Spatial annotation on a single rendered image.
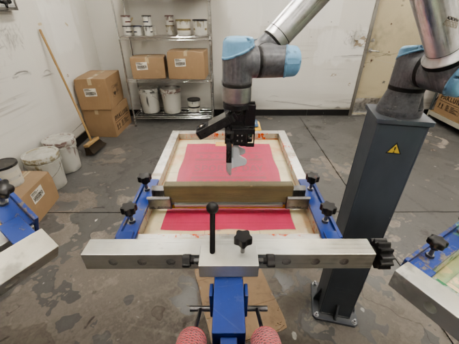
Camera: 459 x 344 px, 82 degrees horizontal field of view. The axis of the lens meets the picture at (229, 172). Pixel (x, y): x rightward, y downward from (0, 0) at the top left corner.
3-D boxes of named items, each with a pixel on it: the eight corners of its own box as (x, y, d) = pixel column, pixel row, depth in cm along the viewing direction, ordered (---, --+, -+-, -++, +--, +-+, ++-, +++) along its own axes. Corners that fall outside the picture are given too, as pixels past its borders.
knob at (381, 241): (352, 252, 69) (360, 231, 65) (374, 252, 69) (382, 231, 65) (365, 276, 63) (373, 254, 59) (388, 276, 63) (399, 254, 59)
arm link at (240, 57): (262, 38, 59) (225, 38, 57) (259, 88, 65) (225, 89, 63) (252, 35, 65) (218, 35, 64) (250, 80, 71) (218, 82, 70)
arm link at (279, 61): (287, 41, 71) (248, 41, 69) (306, 46, 62) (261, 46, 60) (284, 72, 75) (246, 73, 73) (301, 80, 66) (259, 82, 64)
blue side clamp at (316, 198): (296, 192, 99) (298, 176, 95) (309, 192, 99) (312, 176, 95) (319, 255, 73) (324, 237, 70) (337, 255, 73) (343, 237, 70)
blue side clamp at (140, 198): (147, 192, 99) (145, 177, 95) (161, 192, 99) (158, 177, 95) (119, 255, 73) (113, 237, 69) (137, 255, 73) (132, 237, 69)
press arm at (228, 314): (216, 269, 63) (215, 254, 61) (241, 269, 63) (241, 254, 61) (212, 347, 48) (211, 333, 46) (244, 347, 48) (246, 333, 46)
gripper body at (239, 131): (253, 149, 73) (257, 106, 66) (223, 149, 72) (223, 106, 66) (251, 138, 79) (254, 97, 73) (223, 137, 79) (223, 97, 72)
